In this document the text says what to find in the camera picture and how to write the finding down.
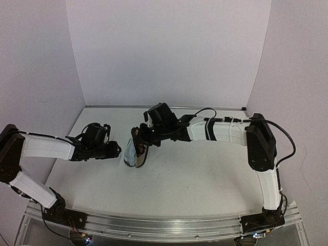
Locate tortoiseshell sunglasses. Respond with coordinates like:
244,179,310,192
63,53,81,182
131,127,148,157

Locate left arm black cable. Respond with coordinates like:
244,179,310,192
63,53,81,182
0,129,85,149

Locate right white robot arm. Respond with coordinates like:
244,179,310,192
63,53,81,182
131,103,285,233

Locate blue cleaning cloth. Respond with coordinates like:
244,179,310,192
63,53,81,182
123,138,136,167

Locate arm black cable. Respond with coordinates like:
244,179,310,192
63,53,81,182
193,107,297,167
0,129,85,149

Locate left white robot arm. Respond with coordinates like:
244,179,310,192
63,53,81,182
1,122,121,229

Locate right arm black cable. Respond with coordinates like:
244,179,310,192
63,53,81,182
193,107,297,167

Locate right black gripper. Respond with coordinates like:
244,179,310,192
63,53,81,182
134,123,169,147

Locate black glasses case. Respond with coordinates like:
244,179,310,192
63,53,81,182
123,138,149,168

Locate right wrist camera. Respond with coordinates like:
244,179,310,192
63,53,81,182
143,111,153,128

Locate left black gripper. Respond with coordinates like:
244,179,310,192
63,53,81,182
90,140,121,159

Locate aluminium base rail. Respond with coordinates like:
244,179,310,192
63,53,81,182
26,201,301,242

